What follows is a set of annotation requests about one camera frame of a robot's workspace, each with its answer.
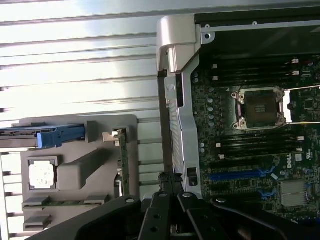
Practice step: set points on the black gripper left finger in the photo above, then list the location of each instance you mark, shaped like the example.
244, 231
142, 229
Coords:
100, 220

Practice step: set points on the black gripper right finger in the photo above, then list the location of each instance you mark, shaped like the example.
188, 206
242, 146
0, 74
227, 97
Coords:
250, 222

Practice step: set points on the green RAM stick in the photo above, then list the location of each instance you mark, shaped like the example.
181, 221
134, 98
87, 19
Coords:
65, 203

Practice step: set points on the blue expansion slot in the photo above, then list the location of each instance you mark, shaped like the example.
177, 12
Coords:
235, 176

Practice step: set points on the silver chipset heatsink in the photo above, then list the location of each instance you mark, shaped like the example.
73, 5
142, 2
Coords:
292, 193

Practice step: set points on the grey parts rack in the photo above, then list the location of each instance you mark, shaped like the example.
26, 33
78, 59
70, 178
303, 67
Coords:
75, 160

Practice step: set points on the silver CPU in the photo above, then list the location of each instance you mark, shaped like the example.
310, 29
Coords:
41, 173

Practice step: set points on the green motherboard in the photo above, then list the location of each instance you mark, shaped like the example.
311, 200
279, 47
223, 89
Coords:
225, 150

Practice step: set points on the hard disk drive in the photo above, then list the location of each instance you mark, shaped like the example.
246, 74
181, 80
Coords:
62, 136

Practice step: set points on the silver hard disk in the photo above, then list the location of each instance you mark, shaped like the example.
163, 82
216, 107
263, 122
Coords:
17, 142

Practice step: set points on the CPU socket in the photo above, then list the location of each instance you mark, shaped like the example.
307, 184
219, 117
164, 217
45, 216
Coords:
260, 108

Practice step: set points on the metal socket cover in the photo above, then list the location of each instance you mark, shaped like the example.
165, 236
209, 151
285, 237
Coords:
305, 105

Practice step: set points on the black PC case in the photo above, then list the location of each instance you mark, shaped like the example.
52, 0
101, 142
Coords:
175, 37

